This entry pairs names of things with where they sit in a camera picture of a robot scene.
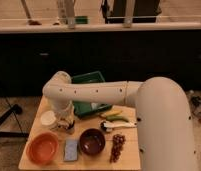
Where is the bunch of red grapes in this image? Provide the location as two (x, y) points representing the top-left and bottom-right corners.
(110, 134), (126, 162)

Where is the yellow banana toy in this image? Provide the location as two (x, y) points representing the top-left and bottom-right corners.
(100, 110), (122, 118)

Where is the blue sponge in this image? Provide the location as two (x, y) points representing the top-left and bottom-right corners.
(64, 139), (78, 162)

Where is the small metal cup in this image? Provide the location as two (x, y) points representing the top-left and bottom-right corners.
(66, 123), (75, 135)

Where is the white crumpled cloth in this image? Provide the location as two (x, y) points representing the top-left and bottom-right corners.
(91, 103), (101, 109)

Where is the white handled brush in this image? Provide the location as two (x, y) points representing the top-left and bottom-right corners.
(100, 121), (137, 132)

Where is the black stand leg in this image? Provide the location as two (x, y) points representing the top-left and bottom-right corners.
(0, 104), (29, 138)

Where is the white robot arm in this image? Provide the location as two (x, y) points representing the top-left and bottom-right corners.
(42, 71), (199, 171)

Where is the white plastic cup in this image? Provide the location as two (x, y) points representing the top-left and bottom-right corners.
(40, 110), (57, 129)

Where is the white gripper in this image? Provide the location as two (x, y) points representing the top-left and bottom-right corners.
(56, 110), (75, 130)

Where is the wooden folding table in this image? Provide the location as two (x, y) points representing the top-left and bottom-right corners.
(18, 97), (141, 171)

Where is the green plastic tray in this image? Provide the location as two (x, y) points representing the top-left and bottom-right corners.
(72, 71), (112, 118)

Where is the dark red bowl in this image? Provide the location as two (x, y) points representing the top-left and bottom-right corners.
(79, 128), (106, 156)

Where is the orange plastic bowl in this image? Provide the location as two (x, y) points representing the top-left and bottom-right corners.
(26, 132), (59, 165)

